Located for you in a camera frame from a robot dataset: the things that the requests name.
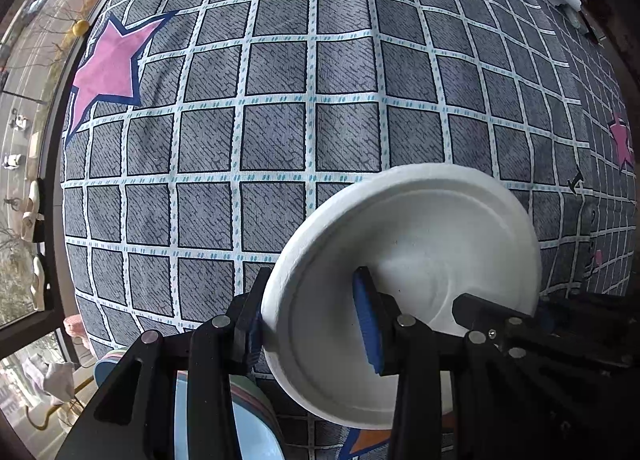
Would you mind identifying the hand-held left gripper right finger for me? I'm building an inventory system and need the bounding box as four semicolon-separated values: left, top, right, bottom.
351;266;551;460

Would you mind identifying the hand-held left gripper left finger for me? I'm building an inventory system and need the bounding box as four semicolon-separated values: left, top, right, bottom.
52;267;273;460

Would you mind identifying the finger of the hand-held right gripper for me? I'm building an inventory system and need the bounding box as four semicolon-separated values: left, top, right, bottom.
505;290;640;372
451;292;542;341

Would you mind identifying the white paper bowl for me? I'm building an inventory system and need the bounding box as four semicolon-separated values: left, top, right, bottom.
260;163;543;431

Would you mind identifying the pink plastic item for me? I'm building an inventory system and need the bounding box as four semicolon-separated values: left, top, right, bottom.
62;315;94;348

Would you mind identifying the grey checked star tablecloth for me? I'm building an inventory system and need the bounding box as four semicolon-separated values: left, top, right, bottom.
60;0;638;460

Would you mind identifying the white window handle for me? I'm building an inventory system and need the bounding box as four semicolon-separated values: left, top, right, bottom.
20;180;45;243
31;256;50;311

